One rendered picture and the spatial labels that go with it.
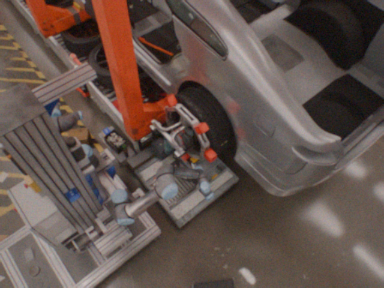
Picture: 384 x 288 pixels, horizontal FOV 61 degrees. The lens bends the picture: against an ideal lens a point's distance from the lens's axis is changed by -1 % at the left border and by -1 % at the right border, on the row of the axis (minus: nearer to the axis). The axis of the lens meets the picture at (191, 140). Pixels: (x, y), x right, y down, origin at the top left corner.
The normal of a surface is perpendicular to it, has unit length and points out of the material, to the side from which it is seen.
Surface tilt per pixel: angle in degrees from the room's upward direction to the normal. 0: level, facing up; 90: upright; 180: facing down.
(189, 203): 0
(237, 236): 0
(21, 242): 0
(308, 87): 19
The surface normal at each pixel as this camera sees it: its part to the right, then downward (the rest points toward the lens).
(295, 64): 0.26, -0.25
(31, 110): 0.03, -0.54
